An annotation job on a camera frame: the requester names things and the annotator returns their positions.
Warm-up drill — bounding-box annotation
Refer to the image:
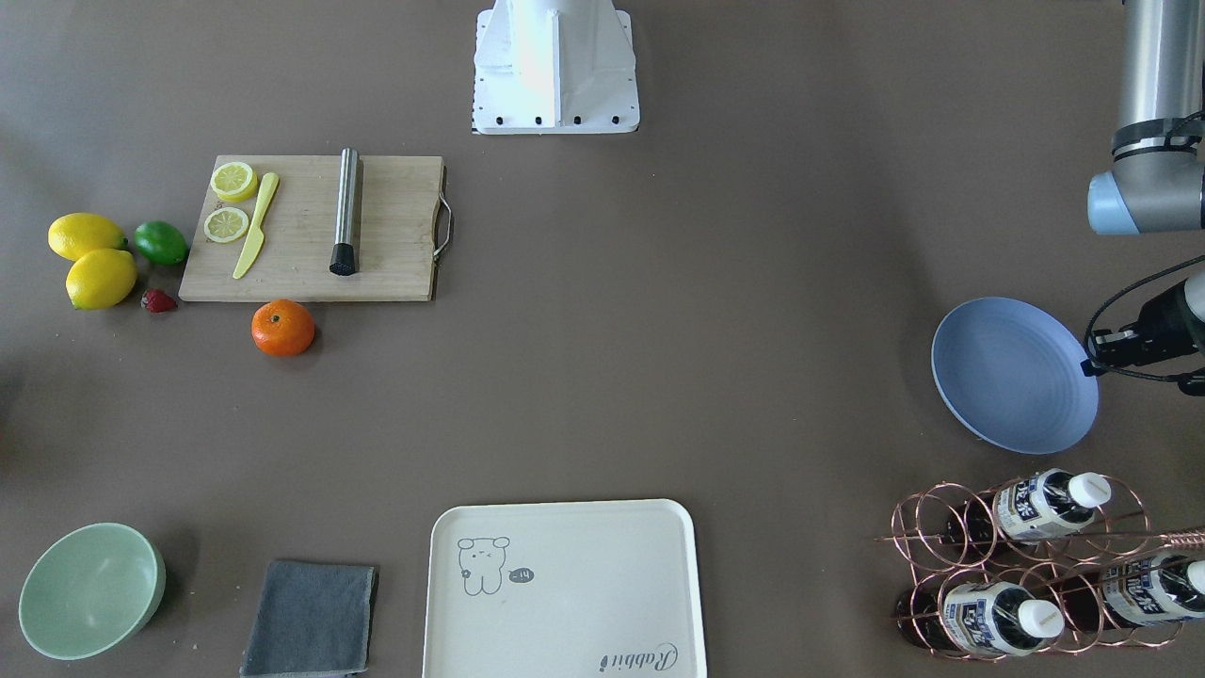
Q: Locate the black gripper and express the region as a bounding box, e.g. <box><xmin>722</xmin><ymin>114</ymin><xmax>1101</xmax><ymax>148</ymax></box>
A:
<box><xmin>1081</xmin><ymin>275</ymin><xmax>1204</xmax><ymax>377</ymax></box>

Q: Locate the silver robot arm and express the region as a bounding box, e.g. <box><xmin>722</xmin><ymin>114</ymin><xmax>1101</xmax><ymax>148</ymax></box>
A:
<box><xmin>1082</xmin><ymin>1</ymin><xmax>1204</xmax><ymax>379</ymax></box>

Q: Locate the blue plate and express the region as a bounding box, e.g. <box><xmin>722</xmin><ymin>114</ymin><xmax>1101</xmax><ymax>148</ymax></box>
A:
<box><xmin>930</xmin><ymin>297</ymin><xmax>1101</xmax><ymax>456</ymax></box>

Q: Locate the top bottle white cap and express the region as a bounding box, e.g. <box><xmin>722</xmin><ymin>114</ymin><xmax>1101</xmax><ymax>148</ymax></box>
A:
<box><xmin>945</xmin><ymin>468</ymin><xmax>1113</xmax><ymax>553</ymax></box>

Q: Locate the bottom bottle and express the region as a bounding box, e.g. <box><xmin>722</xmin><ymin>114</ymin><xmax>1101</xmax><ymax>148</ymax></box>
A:
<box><xmin>894</xmin><ymin>582</ymin><xmax>1066</xmax><ymax>660</ymax></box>
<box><xmin>1052</xmin><ymin>553</ymin><xmax>1204</xmax><ymax>632</ymax></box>

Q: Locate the cream tray with bear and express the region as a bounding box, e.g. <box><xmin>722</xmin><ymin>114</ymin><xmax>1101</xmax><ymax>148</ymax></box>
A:
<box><xmin>423</xmin><ymin>499</ymin><xmax>709</xmax><ymax>677</ymax></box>

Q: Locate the bamboo cutting board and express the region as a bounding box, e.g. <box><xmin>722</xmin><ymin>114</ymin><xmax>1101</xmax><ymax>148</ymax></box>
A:
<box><xmin>178</xmin><ymin>154</ymin><xmax>447</xmax><ymax>303</ymax></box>

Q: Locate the steel muddler black tip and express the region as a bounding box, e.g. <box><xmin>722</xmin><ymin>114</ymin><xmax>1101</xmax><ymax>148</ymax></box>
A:
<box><xmin>329</xmin><ymin>147</ymin><xmax>362</xmax><ymax>276</ymax></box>

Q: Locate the orange fruit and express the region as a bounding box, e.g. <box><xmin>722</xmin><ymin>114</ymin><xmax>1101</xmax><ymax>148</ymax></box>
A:
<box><xmin>249</xmin><ymin>297</ymin><xmax>317</xmax><ymax>356</ymax></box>

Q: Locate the grey folded cloth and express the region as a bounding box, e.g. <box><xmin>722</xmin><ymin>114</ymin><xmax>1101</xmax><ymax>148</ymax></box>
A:
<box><xmin>239</xmin><ymin>559</ymin><xmax>378</xmax><ymax>677</ymax></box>

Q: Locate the yellow plastic knife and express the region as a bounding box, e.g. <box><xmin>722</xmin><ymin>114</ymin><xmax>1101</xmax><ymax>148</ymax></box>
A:
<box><xmin>233</xmin><ymin>172</ymin><xmax>280</xmax><ymax>281</ymax></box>

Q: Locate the thick lemon slice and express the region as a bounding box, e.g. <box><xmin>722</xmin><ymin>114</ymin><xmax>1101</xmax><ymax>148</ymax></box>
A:
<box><xmin>208</xmin><ymin>160</ymin><xmax>259</xmax><ymax>204</ymax></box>

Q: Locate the thin lemon slice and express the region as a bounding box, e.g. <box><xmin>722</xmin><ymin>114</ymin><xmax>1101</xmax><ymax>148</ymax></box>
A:
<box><xmin>202</xmin><ymin>206</ymin><xmax>249</xmax><ymax>244</ymax></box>

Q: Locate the green lime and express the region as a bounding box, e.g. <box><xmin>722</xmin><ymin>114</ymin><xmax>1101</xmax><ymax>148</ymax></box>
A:
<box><xmin>134</xmin><ymin>220</ymin><xmax>189</xmax><ymax>266</ymax></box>

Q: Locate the red strawberry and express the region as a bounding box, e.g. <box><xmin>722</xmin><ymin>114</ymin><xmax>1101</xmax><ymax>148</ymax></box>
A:
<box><xmin>139</xmin><ymin>288</ymin><xmax>178</xmax><ymax>314</ymax></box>

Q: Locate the lower yellow lemon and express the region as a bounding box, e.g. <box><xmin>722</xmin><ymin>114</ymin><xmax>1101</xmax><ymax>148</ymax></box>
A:
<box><xmin>65</xmin><ymin>249</ymin><xmax>137</xmax><ymax>309</ymax></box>

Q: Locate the yellow lemon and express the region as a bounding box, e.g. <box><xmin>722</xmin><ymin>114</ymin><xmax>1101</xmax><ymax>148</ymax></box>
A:
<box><xmin>65</xmin><ymin>249</ymin><xmax>137</xmax><ymax>309</ymax></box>
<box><xmin>47</xmin><ymin>212</ymin><xmax>127</xmax><ymax>263</ymax></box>

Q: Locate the upper yellow lemon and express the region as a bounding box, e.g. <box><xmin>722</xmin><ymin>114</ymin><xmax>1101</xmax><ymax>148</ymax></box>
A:
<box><xmin>47</xmin><ymin>212</ymin><xmax>127</xmax><ymax>263</ymax></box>

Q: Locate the green bowl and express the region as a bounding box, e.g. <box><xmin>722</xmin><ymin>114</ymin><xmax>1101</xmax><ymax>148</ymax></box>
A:
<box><xmin>18</xmin><ymin>523</ymin><xmax>167</xmax><ymax>661</ymax></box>

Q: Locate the black cable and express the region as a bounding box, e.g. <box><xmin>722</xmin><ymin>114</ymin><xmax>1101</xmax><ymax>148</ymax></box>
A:
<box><xmin>1083</xmin><ymin>254</ymin><xmax>1205</xmax><ymax>396</ymax></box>

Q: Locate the copper wire bottle rack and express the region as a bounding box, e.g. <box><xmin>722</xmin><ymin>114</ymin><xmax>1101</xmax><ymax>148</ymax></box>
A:
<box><xmin>888</xmin><ymin>474</ymin><xmax>1203</xmax><ymax>661</ymax></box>

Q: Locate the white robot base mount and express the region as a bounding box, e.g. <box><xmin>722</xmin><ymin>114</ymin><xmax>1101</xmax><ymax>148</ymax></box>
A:
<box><xmin>471</xmin><ymin>1</ymin><xmax>641</xmax><ymax>135</ymax></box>

